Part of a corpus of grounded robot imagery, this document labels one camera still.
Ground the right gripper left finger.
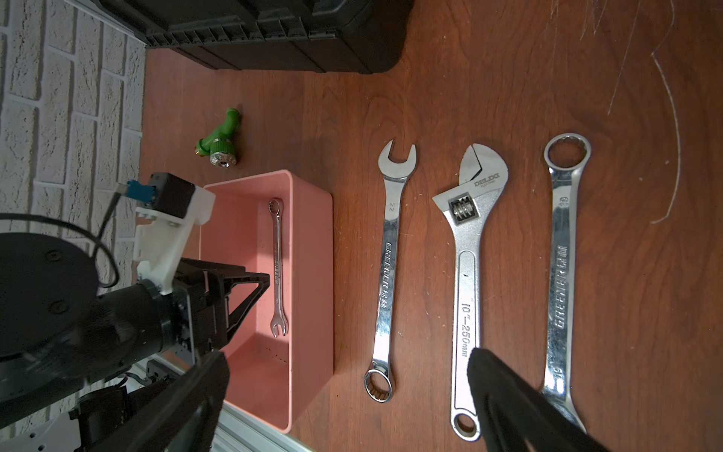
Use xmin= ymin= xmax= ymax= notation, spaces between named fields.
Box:
xmin=90 ymin=351 xmax=230 ymax=451

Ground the aluminium front rail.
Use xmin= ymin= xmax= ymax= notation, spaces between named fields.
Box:
xmin=129 ymin=360 xmax=317 ymax=452

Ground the large combination wrench 22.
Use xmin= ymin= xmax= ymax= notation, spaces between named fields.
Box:
xmin=363 ymin=140 xmax=417 ymax=403

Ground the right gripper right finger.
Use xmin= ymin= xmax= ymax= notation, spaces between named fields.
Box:
xmin=467 ymin=348 xmax=606 ymax=451

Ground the small combination wrench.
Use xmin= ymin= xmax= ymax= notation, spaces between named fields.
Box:
xmin=268 ymin=198 xmax=288 ymax=338

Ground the adjustable wrench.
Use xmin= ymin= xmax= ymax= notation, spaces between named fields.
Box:
xmin=433 ymin=143 xmax=508 ymax=442

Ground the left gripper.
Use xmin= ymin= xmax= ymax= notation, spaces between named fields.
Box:
xmin=171 ymin=258 xmax=270 ymax=362

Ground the green hose nozzle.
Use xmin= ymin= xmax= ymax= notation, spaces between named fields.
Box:
xmin=195 ymin=108 xmax=241 ymax=169

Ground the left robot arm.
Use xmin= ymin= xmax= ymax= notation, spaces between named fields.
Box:
xmin=1 ymin=232 xmax=270 ymax=426

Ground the pink plastic storage box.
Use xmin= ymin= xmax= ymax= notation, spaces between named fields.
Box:
xmin=200 ymin=169 xmax=334 ymax=433

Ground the large combination wrench 19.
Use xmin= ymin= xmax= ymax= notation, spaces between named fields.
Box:
xmin=541 ymin=133 xmax=592 ymax=431

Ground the black plastic toolbox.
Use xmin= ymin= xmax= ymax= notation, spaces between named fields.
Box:
xmin=95 ymin=0 xmax=413 ymax=75

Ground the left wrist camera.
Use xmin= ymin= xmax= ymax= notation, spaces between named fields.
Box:
xmin=124 ymin=173 xmax=216 ymax=295

